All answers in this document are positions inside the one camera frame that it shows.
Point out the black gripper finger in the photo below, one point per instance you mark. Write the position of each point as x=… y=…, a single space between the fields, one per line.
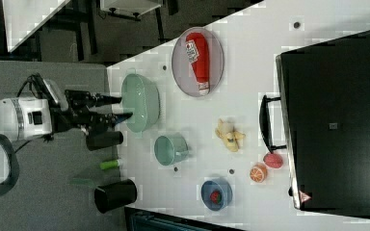
x=103 y=100
x=119 y=118

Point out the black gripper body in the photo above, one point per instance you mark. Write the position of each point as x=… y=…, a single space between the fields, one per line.
x=79 y=115

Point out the peeled toy banana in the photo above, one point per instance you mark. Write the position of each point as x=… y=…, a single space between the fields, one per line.
x=230 y=137

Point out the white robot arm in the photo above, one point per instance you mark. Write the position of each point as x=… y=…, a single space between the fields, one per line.
x=28 y=118

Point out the black cylinder near mug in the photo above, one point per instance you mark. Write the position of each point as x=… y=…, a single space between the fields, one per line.
x=104 y=140

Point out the green mug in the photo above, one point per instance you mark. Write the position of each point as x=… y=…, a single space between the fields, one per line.
x=170 y=149

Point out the green plastic colander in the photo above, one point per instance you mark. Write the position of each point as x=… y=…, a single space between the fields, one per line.
x=140 y=97

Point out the green marker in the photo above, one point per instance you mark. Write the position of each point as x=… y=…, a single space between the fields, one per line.
x=111 y=164

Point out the black cylinder near bowl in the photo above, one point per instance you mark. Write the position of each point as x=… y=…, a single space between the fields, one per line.
x=116 y=195

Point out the grey round plate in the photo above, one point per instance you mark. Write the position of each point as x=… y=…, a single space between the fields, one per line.
x=182 y=71

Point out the red ketchup bottle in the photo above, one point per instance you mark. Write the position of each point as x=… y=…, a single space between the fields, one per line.
x=197 y=51

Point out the small strawberry in bowl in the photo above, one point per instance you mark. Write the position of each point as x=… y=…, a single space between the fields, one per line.
x=216 y=197

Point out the blue bowl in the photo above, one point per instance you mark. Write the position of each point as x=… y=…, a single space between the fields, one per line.
x=217 y=184

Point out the toy orange slice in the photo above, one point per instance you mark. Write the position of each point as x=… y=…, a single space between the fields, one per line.
x=258 y=173

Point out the toy strawberry on table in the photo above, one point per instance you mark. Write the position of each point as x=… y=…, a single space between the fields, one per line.
x=273 y=160

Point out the black toaster oven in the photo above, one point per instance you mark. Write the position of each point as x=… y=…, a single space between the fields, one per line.
x=324 y=94

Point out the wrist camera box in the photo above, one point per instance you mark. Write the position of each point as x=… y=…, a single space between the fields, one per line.
x=55 y=93

